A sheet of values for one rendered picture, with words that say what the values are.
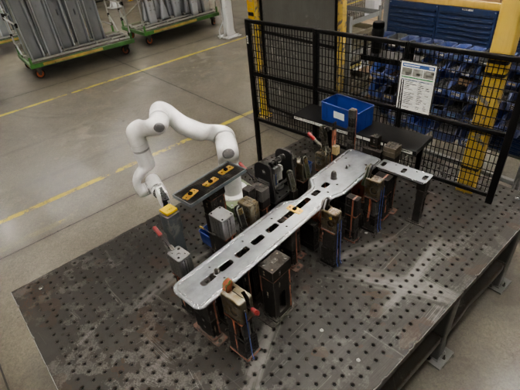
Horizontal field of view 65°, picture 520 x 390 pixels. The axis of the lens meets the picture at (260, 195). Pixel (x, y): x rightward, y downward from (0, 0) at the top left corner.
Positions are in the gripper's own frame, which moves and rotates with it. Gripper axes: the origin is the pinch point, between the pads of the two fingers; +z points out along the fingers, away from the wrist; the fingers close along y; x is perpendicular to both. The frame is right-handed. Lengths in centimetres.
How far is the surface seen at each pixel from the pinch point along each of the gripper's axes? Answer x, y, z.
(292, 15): -198, -39, -193
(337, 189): -80, -6, 43
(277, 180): -56, -9, 22
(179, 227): 2.9, -10.2, 33.4
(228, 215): -18, -16, 44
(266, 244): -29, -5, 60
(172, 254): 11, -10, 49
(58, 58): 18, 64, -623
